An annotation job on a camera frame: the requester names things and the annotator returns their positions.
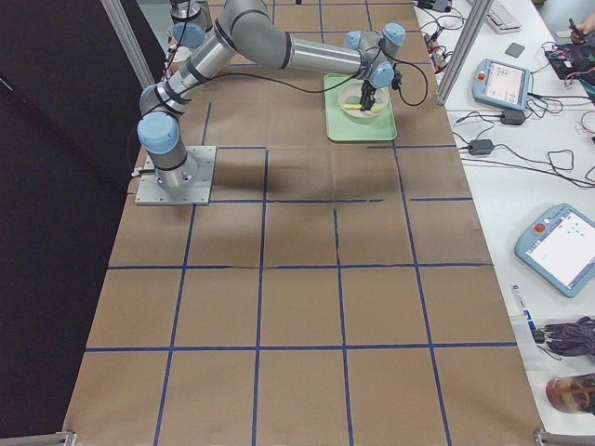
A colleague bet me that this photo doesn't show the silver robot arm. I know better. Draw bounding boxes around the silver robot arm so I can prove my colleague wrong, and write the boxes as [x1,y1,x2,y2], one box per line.
[169,0,213,31]
[137,1,405,190]

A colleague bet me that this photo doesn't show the aluminium frame post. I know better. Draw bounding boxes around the aluminium frame post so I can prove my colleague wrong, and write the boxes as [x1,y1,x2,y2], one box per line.
[436,0,493,106]

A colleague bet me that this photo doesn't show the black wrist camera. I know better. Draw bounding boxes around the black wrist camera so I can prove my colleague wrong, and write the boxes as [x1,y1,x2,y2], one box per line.
[390,65,403,90]

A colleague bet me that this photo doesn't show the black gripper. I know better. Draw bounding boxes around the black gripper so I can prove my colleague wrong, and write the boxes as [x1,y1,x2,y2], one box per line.
[359,80,377,112]

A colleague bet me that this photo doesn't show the black power adapter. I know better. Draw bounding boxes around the black power adapter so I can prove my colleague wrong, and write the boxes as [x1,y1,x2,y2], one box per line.
[468,139,494,156]
[500,110,526,126]

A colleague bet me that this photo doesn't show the light green tray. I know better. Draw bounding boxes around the light green tray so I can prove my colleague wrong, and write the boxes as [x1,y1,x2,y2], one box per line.
[324,73,397,142]

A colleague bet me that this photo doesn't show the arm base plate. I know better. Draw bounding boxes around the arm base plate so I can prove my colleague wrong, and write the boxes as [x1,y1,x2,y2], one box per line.
[135,146,217,205]

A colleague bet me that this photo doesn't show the dark folded umbrella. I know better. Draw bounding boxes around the dark folded umbrella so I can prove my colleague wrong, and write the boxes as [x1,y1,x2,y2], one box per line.
[532,316,594,357]

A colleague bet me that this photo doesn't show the blue teach pendant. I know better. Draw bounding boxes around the blue teach pendant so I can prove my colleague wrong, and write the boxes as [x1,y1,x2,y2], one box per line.
[471,59,531,112]
[514,203,594,298]

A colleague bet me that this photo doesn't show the white round plate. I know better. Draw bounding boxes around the white round plate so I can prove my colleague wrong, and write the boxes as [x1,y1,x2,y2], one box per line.
[338,82,390,119]

